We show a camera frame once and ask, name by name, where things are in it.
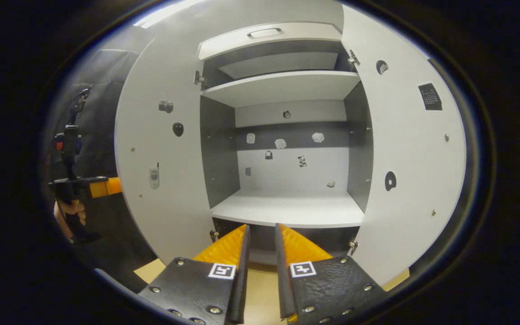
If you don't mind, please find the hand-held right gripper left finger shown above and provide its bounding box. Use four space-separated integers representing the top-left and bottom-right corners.
137 223 251 325

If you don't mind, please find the white double-door shoe cabinet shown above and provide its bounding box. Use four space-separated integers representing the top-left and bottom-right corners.
115 5 467 287

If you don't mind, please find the white cabinet door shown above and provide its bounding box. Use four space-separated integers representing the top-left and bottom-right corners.
340 5 467 286
115 34 219 267

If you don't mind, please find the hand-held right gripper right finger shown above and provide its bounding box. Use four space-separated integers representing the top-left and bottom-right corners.
274 223 387 325

